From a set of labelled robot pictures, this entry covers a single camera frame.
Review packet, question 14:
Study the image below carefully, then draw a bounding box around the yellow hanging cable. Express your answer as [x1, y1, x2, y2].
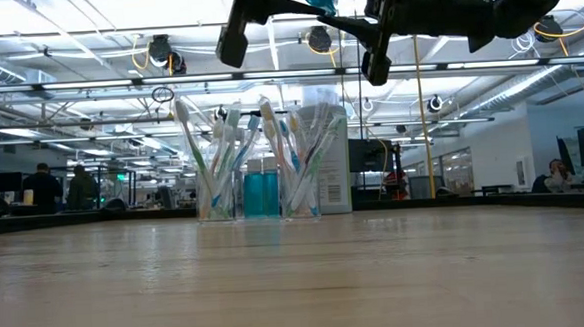
[411, 33, 438, 201]

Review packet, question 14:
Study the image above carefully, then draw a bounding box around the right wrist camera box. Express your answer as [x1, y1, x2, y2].
[357, 0, 398, 89]

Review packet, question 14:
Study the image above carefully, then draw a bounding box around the person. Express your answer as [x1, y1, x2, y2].
[20, 160, 66, 217]
[529, 157, 575, 196]
[64, 164, 100, 213]

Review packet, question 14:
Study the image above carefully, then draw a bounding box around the red equipment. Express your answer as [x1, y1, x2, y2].
[381, 168, 411, 202]

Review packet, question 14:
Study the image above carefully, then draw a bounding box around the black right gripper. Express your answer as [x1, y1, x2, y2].
[314, 0, 500, 52]

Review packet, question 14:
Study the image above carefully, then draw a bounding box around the white wipes canister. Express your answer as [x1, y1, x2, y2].
[296, 102, 355, 217]

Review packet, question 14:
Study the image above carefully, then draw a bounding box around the black hanging cable loop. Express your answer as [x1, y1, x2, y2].
[150, 85, 177, 105]

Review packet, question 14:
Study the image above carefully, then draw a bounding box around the grey bin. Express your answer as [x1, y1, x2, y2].
[407, 174, 446, 200]

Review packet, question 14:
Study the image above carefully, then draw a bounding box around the clear plastic bag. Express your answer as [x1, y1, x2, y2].
[193, 151, 322, 225]

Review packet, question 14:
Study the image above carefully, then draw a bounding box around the black aluminium table frame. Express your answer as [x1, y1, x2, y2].
[0, 183, 584, 243]

